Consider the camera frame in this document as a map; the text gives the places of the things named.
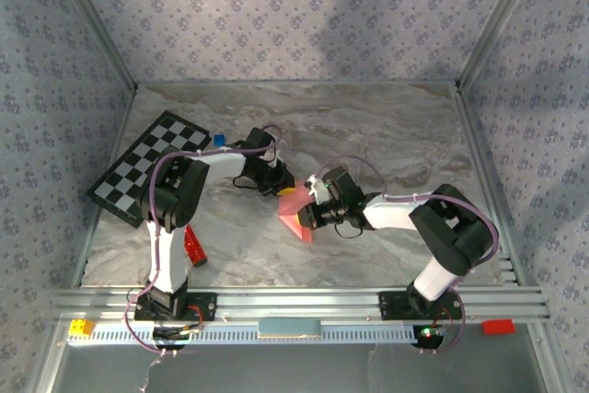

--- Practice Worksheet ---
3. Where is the aluminium rear frame rail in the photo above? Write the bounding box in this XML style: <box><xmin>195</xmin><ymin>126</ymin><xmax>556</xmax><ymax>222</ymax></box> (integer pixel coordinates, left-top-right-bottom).
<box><xmin>135</xmin><ymin>79</ymin><xmax>459</xmax><ymax>89</ymax></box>

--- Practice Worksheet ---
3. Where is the black white checkerboard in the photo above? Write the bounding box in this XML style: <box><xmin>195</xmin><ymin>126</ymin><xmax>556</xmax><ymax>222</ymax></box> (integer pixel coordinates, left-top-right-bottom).
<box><xmin>86</xmin><ymin>110</ymin><xmax>213</xmax><ymax>229</ymax></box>

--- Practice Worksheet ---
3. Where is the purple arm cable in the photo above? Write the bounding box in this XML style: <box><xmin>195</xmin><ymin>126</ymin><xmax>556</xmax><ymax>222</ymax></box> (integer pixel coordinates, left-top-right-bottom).
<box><xmin>315</xmin><ymin>155</ymin><xmax>501</xmax><ymax>357</ymax></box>
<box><xmin>123</xmin><ymin>123</ymin><xmax>284</xmax><ymax>357</ymax></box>

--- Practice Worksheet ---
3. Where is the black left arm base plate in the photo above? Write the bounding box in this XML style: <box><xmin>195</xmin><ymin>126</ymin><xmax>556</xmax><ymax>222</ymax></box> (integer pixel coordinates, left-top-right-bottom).
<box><xmin>133</xmin><ymin>291</ymin><xmax>218</xmax><ymax>323</ymax></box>

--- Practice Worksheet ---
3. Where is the red toy brick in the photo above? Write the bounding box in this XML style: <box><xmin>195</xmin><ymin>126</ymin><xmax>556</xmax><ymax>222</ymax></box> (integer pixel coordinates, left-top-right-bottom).
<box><xmin>481</xmin><ymin>318</ymin><xmax>515</xmax><ymax>336</ymax></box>

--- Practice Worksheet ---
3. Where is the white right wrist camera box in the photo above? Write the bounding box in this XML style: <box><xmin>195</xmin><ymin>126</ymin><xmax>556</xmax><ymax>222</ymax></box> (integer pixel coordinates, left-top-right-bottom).
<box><xmin>306</xmin><ymin>175</ymin><xmax>329</xmax><ymax>204</ymax></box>

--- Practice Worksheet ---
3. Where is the aluminium side frame rail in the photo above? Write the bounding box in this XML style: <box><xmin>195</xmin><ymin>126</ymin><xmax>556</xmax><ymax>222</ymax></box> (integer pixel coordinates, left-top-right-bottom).
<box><xmin>453</xmin><ymin>84</ymin><xmax>553</xmax><ymax>291</ymax></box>

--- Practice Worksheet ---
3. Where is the black controller board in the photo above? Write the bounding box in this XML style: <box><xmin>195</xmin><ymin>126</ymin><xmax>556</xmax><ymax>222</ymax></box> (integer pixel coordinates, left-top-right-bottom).
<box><xmin>151</xmin><ymin>326</ymin><xmax>203</xmax><ymax>352</ymax></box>
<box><xmin>411</xmin><ymin>323</ymin><xmax>448</xmax><ymax>352</ymax></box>

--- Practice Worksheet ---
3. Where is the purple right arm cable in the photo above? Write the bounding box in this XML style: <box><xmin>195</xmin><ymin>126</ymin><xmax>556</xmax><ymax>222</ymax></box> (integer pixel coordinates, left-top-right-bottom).
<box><xmin>315</xmin><ymin>155</ymin><xmax>501</xmax><ymax>357</ymax></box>

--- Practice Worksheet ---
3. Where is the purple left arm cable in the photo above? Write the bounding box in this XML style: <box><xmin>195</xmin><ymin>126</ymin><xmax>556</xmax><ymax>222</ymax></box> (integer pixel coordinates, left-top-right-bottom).
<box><xmin>123</xmin><ymin>123</ymin><xmax>284</xmax><ymax>357</ymax></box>

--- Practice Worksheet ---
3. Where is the slotted grey cable duct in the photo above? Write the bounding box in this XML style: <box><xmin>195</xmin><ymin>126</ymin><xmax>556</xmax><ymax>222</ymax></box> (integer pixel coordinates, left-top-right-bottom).
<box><xmin>66</xmin><ymin>321</ymin><xmax>424</xmax><ymax>346</ymax></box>

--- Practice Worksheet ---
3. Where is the aluminium corner post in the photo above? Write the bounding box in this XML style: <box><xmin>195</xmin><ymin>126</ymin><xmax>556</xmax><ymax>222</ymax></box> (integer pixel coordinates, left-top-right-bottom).
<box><xmin>48</xmin><ymin>0</ymin><xmax>139</xmax><ymax>93</ymax></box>
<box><xmin>455</xmin><ymin>0</ymin><xmax>549</xmax><ymax>90</ymax></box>

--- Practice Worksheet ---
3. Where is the red glitter cylinder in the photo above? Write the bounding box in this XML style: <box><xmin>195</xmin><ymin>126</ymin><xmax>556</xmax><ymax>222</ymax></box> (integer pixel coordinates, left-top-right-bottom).
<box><xmin>183</xmin><ymin>225</ymin><xmax>209</xmax><ymax>269</ymax></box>

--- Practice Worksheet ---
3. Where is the yellow toy brick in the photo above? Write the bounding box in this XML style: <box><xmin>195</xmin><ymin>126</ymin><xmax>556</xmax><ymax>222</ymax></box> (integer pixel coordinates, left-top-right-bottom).
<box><xmin>68</xmin><ymin>318</ymin><xmax>97</xmax><ymax>338</ymax></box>

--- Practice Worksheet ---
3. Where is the grey blue flat block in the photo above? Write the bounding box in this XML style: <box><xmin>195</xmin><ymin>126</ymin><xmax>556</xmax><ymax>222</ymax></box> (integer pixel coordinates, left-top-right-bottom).
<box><xmin>257</xmin><ymin>318</ymin><xmax>322</xmax><ymax>340</ymax></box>

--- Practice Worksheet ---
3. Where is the aluminium mounting rail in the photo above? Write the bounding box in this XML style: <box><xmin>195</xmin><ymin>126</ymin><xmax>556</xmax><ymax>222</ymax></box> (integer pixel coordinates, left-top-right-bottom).
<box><xmin>51</xmin><ymin>286</ymin><xmax>552</xmax><ymax>324</ymax></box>

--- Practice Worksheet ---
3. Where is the pink paper sheet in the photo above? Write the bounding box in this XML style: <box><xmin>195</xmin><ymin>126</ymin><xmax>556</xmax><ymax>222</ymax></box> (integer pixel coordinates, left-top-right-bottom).
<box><xmin>277</xmin><ymin>179</ymin><xmax>318</xmax><ymax>242</ymax></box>

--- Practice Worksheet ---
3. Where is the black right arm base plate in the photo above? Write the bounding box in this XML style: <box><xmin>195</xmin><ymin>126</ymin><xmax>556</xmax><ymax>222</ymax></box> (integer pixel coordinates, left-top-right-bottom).
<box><xmin>377</xmin><ymin>290</ymin><xmax>464</xmax><ymax>321</ymax></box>

